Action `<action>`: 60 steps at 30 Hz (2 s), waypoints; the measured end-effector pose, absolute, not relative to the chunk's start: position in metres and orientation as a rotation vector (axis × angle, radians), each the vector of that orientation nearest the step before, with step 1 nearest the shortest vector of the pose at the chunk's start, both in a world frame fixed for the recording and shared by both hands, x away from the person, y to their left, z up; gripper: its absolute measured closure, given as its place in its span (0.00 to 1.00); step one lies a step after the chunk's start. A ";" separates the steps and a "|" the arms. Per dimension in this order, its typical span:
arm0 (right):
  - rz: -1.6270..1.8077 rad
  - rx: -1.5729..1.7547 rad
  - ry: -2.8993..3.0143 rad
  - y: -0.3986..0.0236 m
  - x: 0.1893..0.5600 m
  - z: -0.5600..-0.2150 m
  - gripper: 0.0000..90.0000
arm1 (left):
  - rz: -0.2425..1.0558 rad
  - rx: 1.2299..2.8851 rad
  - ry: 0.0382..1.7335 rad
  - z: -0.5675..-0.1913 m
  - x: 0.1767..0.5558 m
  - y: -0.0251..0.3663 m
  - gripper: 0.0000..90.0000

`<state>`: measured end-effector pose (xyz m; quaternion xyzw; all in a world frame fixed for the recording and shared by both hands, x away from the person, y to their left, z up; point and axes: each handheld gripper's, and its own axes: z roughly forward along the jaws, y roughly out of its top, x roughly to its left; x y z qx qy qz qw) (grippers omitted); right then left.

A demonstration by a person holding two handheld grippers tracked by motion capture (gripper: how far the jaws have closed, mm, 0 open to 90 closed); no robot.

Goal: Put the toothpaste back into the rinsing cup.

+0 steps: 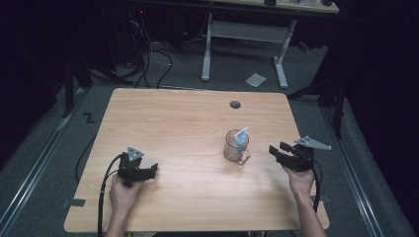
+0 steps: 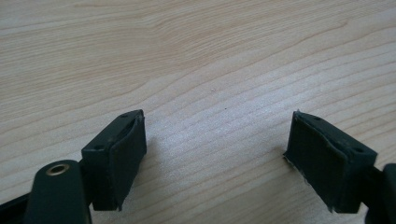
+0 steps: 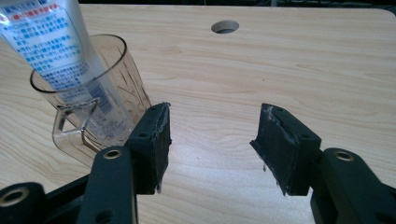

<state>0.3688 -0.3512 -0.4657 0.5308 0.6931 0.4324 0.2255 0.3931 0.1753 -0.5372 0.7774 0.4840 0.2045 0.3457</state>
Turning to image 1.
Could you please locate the grey paper sheet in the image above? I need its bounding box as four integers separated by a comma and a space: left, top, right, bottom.
244, 72, 268, 89

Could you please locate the clear glass mug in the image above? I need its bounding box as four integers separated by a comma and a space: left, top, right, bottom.
222, 128, 252, 167

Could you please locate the bundle of floor cables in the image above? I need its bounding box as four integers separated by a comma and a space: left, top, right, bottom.
126, 6, 174, 90

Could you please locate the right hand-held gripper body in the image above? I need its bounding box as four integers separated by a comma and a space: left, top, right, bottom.
283, 135, 333, 173

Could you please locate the black metal stand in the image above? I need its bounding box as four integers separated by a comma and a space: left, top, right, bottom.
60, 48, 134, 119
286, 19, 349, 140

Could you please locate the metal floor rail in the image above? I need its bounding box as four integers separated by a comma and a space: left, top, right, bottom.
0, 87, 87, 231
319, 105, 385, 237

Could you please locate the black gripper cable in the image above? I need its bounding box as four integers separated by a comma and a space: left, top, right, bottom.
310, 159, 323, 214
97, 153, 125, 237

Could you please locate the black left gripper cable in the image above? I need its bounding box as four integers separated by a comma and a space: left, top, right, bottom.
97, 153, 125, 237

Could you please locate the white-framed background desk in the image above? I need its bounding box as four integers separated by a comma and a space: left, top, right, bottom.
201, 0, 341, 90

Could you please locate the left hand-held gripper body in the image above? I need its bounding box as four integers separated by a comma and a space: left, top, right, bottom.
117, 146, 146, 189

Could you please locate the white toothpaste tube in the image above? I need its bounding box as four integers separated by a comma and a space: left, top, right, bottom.
232, 125, 250, 149

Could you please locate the person's right hand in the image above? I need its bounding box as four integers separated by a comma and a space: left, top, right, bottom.
283, 165, 316, 198

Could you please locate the thin black floor cable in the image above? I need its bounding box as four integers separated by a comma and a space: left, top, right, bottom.
74, 132, 99, 185

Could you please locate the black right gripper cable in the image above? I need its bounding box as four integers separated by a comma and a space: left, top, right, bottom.
310, 159, 323, 214

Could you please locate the person's left hand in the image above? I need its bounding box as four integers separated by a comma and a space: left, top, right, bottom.
109, 174, 143, 214

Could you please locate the small red object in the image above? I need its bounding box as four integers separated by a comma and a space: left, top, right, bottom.
296, 40, 311, 54

